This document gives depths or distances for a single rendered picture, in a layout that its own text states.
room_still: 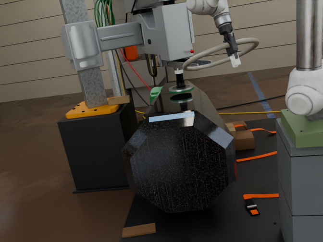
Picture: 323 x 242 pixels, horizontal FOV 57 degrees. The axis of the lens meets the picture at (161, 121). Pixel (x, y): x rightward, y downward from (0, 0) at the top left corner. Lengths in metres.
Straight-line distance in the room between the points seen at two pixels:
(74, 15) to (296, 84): 2.03
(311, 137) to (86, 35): 2.01
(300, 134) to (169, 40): 1.31
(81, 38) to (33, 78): 6.23
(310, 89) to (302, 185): 0.51
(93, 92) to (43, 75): 5.92
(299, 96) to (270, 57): 6.13
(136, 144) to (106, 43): 1.15
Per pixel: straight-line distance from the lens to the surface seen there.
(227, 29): 1.73
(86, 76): 2.89
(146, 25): 2.82
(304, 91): 1.40
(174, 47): 2.43
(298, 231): 1.83
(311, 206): 1.75
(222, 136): 2.13
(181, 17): 2.46
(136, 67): 5.36
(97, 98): 2.93
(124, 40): 2.97
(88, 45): 2.80
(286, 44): 7.53
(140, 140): 2.13
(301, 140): 1.52
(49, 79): 8.71
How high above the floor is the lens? 1.46
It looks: 18 degrees down
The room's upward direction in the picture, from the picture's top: 10 degrees counter-clockwise
